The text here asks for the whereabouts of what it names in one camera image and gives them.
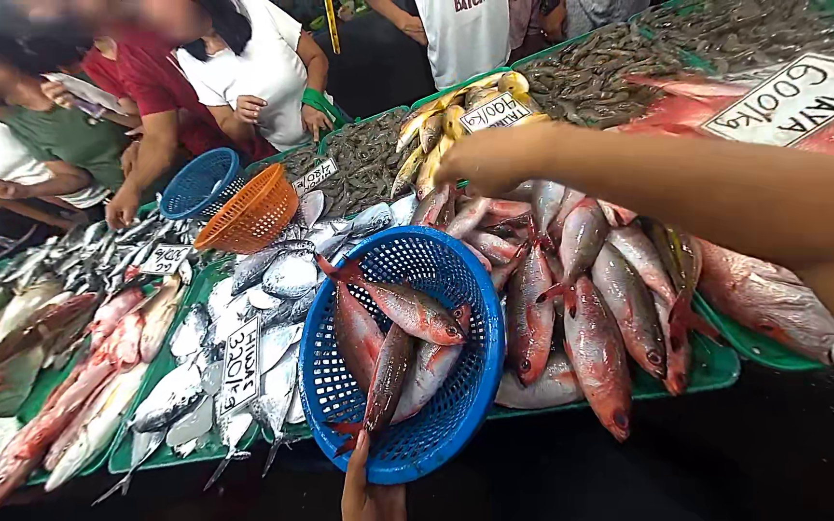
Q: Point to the red-tailed fish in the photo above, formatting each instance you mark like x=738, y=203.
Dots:
x=352, y=329
x=428, y=373
x=389, y=373
x=417, y=311

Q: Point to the small blue plastic basket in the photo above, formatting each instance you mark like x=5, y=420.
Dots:
x=192, y=184

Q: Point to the large round blue basket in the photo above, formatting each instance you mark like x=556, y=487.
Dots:
x=478, y=405

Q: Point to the pile of yellow fish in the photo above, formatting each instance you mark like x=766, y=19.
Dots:
x=428, y=141

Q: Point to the person's right fingers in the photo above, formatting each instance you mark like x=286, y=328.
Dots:
x=457, y=165

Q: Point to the person's left hand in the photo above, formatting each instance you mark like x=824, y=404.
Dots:
x=381, y=505

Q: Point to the pile of red fish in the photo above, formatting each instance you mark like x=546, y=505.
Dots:
x=685, y=108

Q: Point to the pile of long reddish fish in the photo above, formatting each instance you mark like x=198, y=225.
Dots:
x=69, y=394

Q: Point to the large white sign, black print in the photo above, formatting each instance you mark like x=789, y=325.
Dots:
x=793, y=98

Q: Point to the orange plastic basket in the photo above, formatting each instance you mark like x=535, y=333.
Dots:
x=254, y=210

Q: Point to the pile of small silver fish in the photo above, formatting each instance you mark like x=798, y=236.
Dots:
x=91, y=257

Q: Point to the yellow strip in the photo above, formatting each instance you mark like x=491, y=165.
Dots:
x=331, y=25

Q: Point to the green plastic bag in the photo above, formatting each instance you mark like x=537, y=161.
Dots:
x=323, y=105

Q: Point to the person's left thumb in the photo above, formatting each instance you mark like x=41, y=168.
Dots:
x=356, y=474

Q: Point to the pile of grey shrimp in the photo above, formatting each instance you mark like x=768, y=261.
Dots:
x=764, y=29
x=363, y=155
x=591, y=72

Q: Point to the green tray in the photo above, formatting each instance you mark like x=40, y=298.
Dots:
x=124, y=452
x=453, y=88
x=714, y=376
x=40, y=412
x=739, y=344

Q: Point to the person's right hand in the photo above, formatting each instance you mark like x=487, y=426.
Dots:
x=493, y=158

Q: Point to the person's right forearm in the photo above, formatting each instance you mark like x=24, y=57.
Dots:
x=685, y=184

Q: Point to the big pale pink fish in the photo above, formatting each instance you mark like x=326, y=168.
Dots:
x=772, y=300

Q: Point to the pile of pink fish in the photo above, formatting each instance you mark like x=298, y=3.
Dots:
x=594, y=333

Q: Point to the white folded item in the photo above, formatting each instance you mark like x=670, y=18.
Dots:
x=91, y=94

